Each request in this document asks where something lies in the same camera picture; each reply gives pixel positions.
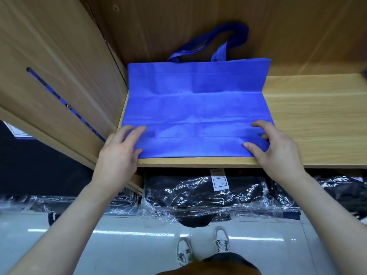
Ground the person's left hand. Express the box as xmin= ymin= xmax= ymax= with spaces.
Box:
xmin=91 ymin=125 xmax=148 ymax=198

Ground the person's right hand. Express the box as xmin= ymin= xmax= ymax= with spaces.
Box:
xmin=242 ymin=120 xmax=307 ymax=184

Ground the wooden shelf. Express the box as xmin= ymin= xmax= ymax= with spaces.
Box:
xmin=0 ymin=0 xmax=367 ymax=195

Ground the person's right forearm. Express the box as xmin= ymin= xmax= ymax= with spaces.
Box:
xmin=286 ymin=170 xmax=367 ymax=275

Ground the person's left forearm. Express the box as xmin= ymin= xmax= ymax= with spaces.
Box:
xmin=8 ymin=183 xmax=124 ymax=275

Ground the person's right shoe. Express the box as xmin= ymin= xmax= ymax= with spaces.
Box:
xmin=213 ymin=226 xmax=231 ymax=254

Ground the person's right leg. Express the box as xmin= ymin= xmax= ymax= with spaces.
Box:
xmin=158 ymin=253 xmax=261 ymax=275

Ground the white paper tag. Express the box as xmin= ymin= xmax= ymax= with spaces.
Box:
xmin=210 ymin=168 xmax=230 ymax=191

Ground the black plastic-wrapped bag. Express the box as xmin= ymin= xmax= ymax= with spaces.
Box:
xmin=0 ymin=192 xmax=141 ymax=218
xmin=266 ymin=175 xmax=367 ymax=221

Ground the black wrapped bag with tag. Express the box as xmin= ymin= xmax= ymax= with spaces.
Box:
xmin=140 ymin=169 xmax=270 ymax=222

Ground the white blue-edged label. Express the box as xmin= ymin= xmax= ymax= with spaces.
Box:
xmin=3 ymin=122 xmax=35 ymax=140

